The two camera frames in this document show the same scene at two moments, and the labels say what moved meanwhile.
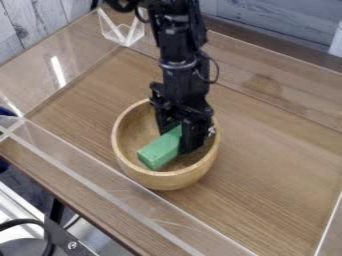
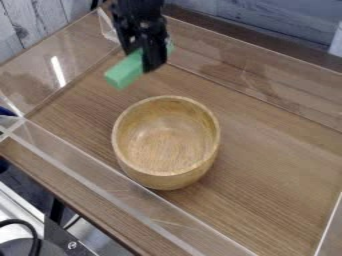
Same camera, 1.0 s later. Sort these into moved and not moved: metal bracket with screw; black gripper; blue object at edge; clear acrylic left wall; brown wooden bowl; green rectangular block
Moved: green rectangular block; black gripper
Not moved: brown wooden bowl; clear acrylic left wall; blue object at edge; metal bracket with screw
